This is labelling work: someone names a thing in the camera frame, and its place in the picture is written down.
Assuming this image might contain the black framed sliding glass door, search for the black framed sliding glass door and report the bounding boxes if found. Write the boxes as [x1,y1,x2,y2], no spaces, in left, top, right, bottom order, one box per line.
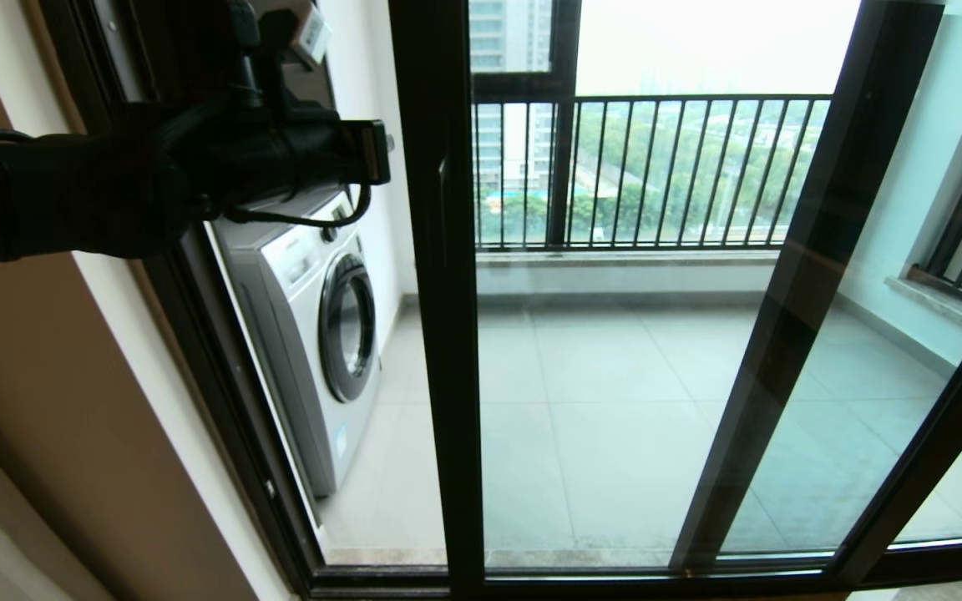
[387,0,962,598]

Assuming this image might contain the white front-load washing machine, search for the white front-load washing machine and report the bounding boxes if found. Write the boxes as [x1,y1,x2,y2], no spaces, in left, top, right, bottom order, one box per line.
[214,188,383,499]

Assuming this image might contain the grey stone balcony sill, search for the grey stone balcony sill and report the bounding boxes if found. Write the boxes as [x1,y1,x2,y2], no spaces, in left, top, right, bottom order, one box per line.
[474,250,778,270]

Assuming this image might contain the black balcony railing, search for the black balcony railing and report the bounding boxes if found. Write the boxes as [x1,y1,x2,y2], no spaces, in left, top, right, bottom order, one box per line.
[473,94,833,251]

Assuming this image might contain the grey stone window sill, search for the grey stone window sill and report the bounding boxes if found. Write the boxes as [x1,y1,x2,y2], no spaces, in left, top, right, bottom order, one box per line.
[884,275,962,335]

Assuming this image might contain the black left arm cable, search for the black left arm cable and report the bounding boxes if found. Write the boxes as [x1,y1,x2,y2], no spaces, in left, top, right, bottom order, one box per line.
[222,184,373,230]

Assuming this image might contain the black window frame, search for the black window frame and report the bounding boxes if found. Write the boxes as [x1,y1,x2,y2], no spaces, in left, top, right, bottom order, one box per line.
[471,0,582,250]

